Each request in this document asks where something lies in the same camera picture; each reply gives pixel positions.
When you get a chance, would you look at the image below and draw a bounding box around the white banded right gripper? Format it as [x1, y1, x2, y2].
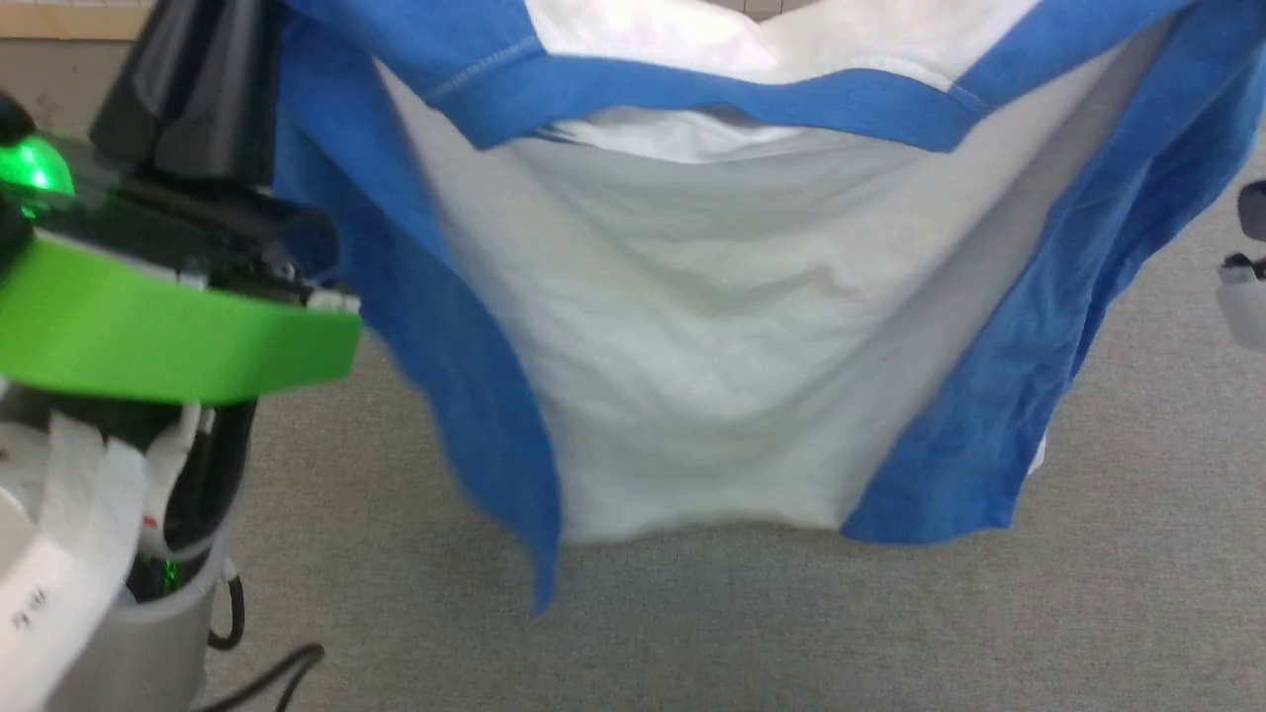
[1215, 180, 1266, 350]

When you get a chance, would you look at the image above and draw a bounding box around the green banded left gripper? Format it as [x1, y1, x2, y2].
[0, 0, 363, 406]

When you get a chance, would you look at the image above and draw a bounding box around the white and blue t-shirt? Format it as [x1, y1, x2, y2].
[272, 0, 1266, 619]

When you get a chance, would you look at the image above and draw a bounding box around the thin black cable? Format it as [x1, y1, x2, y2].
[206, 576, 247, 653]
[196, 643, 327, 712]

